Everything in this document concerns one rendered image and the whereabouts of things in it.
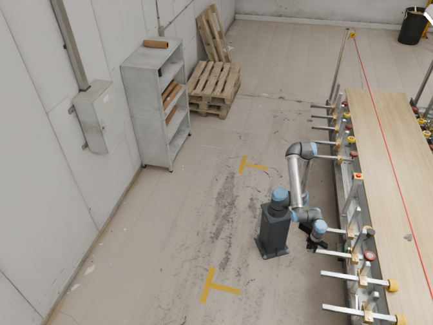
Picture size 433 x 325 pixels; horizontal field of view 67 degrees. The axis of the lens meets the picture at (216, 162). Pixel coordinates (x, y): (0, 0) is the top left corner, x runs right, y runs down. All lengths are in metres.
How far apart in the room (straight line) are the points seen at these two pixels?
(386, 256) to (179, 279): 1.96
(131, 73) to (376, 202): 2.84
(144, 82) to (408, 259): 3.07
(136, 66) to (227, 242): 2.21
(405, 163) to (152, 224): 2.86
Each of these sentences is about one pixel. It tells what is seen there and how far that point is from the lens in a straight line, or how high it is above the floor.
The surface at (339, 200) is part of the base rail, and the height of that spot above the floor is 0.70.
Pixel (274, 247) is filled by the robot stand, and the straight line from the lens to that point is 3.67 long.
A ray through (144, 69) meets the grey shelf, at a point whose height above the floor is 1.53.
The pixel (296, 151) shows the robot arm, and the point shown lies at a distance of 2.75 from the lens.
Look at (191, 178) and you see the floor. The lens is 4.48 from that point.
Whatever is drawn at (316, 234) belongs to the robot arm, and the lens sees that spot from 2.59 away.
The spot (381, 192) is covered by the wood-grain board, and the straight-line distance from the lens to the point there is 3.39.
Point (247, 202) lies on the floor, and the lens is 4.19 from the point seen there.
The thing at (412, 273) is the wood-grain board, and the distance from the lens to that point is 2.93.
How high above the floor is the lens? 3.15
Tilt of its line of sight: 42 degrees down
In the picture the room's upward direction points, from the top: 1 degrees counter-clockwise
